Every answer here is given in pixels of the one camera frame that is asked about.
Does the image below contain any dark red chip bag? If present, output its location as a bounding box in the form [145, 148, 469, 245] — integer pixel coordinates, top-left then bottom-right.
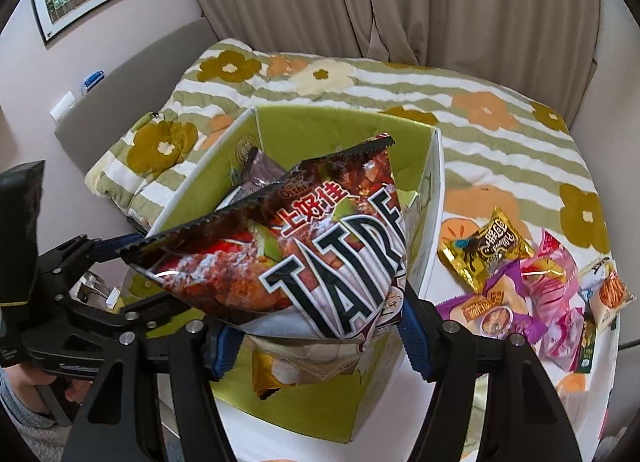
[116, 132, 408, 343]

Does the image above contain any gold candy packet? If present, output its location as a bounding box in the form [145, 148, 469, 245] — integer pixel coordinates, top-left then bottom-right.
[437, 207, 536, 293]

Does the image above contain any white fruit print cloth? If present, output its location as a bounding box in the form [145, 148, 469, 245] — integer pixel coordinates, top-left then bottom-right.
[215, 202, 626, 462]

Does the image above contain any purple snack bag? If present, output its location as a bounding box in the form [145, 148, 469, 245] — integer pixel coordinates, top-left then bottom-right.
[220, 147, 296, 207]

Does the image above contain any narrow green packet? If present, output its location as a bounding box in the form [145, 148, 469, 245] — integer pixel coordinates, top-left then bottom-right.
[575, 319, 598, 375]

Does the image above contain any pink snack packet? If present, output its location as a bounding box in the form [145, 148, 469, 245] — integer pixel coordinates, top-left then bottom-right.
[520, 229, 581, 313]
[537, 307, 586, 373]

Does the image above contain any floral striped quilt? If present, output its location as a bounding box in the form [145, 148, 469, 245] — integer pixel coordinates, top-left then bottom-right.
[84, 38, 613, 253]

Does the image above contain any white wall switch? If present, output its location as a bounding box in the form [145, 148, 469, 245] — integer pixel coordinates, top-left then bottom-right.
[49, 90, 77, 119]

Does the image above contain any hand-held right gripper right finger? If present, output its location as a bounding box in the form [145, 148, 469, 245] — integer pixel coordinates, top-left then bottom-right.
[397, 282, 583, 462]

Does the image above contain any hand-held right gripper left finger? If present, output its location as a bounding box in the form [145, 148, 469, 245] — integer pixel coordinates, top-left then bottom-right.
[62, 319, 246, 462]

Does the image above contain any person's left hand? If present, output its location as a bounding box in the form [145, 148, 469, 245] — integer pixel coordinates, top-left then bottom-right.
[12, 368, 76, 405]

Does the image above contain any beige curtain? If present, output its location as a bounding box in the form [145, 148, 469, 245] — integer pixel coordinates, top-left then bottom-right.
[175, 0, 601, 107]

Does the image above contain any orange stick snack packet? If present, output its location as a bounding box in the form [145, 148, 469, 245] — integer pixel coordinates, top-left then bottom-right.
[580, 257, 626, 333]

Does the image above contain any purple pastry packet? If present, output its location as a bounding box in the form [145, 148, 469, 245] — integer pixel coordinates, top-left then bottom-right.
[435, 262, 548, 349]

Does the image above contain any person's left forearm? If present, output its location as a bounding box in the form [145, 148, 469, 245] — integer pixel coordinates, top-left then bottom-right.
[0, 367, 68, 462]

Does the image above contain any grey headboard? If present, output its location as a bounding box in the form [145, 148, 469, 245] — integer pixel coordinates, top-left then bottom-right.
[52, 16, 218, 177]

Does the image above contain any green cardboard box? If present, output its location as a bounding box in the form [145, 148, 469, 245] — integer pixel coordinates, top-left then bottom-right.
[120, 104, 446, 445]

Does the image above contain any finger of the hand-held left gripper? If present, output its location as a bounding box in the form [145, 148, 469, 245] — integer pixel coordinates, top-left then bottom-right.
[32, 233, 151, 295]
[50, 289, 207, 345]

